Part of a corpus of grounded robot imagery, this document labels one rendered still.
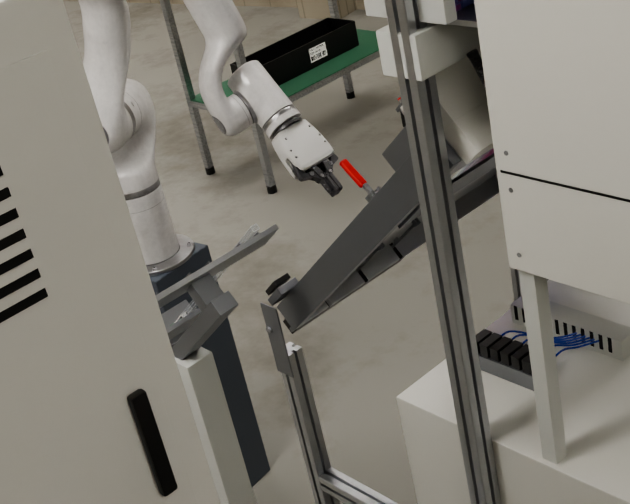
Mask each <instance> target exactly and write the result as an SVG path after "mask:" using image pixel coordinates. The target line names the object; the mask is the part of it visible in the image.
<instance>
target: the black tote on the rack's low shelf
mask: <svg viewBox="0 0 630 504"><path fill-rule="evenodd" d="M358 45H359V41H358V36H357V30H356V25H355V21H353V20H345V19H337V18H329V17H328V18H326V19H323V20H321V21H319V22H317V23H315V24H313V25H311V26H309V27H307V28H305V29H302V30H300V31H298V32H296V33H294V34H292V35H290V36H288V37H286V38H284V39H281V40H279V41H277V42H275V43H273V44H271V45H269V46H267V47H265V48H263V49H261V50H258V51H256V52H254V53H252V54H250V55H248V56H246V57H245V58H246V62H249V61H252V60H257V61H259V62H260V63H261V65H262V66H263V67H264V68H265V70H266V71H267V72H268V73H269V75H270V76H271V77H272V78H273V80H274V81H275V82H276V83H277V85H278V86H279V85H281V84H283V83H285V82H287V81H289V80H291V79H293V78H295V77H297V76H299V75H301V74H303V73H305V72H307V71H309V70H311V69H313V68H315V67H317V66H319V65H321V64H323V63H325V62H327V61H329V60H331V59H333V58H335V57H337V56H339V55H341V54H343V53H345V52H347V51H349V50H351V49H352V48H354V47H356V46H358ZM230 67H231V71H232V74H233V73H234V72H235V71H236V70H237V69H238V68H237V64H236V61H235V62H233V63H231V64H230Z"/></svg>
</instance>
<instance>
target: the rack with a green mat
mask: <svg viewBox="0 0 630 504"><path fill-rule="evenodd" d="M159 1H160V4H161V8H162V12H163V15H164V19H165V23H166V26H167V30H168V34H169V37H170V41H171V45H172V48H173V52H174V56H175V60H176V63H177V67H178V71H179V74H180V78H181V82H182V85H183V89H184V93H185V96H186V100H187V104H188V108H189V111H190V115H191V119H192V122H193V126H194V130H195V133H196V137H197V141H198V144H199V148H200V152H201V156H202V159H203V163H204V167H205V171H206V174H207V175H212V174H214V173H215V169H214V165H213V162H212V158H211V154H210V150H209V147H208V143H207V139H206V135H205V132H204V128H203V124H202V120H201V117H200V113H199V109H203V110H207V111H208V109H207V108H206V106H205V104H204V101H203V99H202V97H201V94H200V93H199V94H197V95H195V94H194V90H193V87H192V83H191V79H190V75H189V72H188V68H187V64H186V60H185V57H184V53H183V49H182V45H181V42H180V38H179V34H178V30H177V27H176V23H175V19H174V15H173V12H172V8H171V4H170V0H159ZM328 5H329V10H330V15H331V18H337V19H340V16H339V11H338V6H337V0H328ZM356 30H357V36H358V41H359V45H358V46H356V47H354V48H352V49H351V50H349V51H347V52H345V53H343V54H341V55H339V56H337V57H335V58H333V59H331V60H329V61H327V62H325V63H323V64H321V65H319V66H317V67H315V68H313V69H311V70H309V71H307V72H305V73H303V74H301V75H299V76H297V77H295V78H293V79H291V80H289V81H287V82H285V83H283V84H281V85H279V87H280V88H281V90H282V91H283V92H284V93H285V95H286V96H287V97H288V98H289V100H290V101H291V102H294V101H296V100H298V99H300V98H302V97H304V96H305V95H307V94H309V93H311V92H313V91H315V90H317V89H319V88H321V87H323V86H325V85H327V84H328V83H330V82H332V81H334V80H336V79H338V78H340V77H342V76H343V81H344V86H345V91H346V96H347V99H353V98H355V94H354V88H353V83H352V78H351V73H350V72H351V71H353V70H355V69H357V68H359V67H361V66H363V65H365V64H367V63H369V62H371V61H373V60H374V59H376V58H378V57H380V53H379V47H378V42H377V36H376V31H369V30H361V29H356ZM234 56H235V60H236V64H237V68H239V67H240V66H242V65H243V64H245V63H247V62H246V58H245V53H244V49H243V45H242V42H241V44H240V45H239V46H238V47H237V48H236V49H235V50H234ZM228 80H229V79H228ZM228 80H226V81H224V82H222V87H223V90H224V93H225V95H226V97H229V96H230V95H232V94H233V92H232V90H231V89H230V88H229V86H228ZM198 108H199V109H198ZM251 126H252V130H253V134H254V138H255V142H256V146H257V150H258V154H259V158H260V162H261V167H262V171H263V175H264V179H265V183H266V187H267V191H268V194H274V193H276V192H277V187H276V183H275V179H274V175H273V171H272V166H271V162H270V158H269V154H268V150H267V145H266V141H265V137H264V133H263V130H262V128H261V127H260V126H259V125H258V124H256V123H255V124H252V125H251Z"/></svg>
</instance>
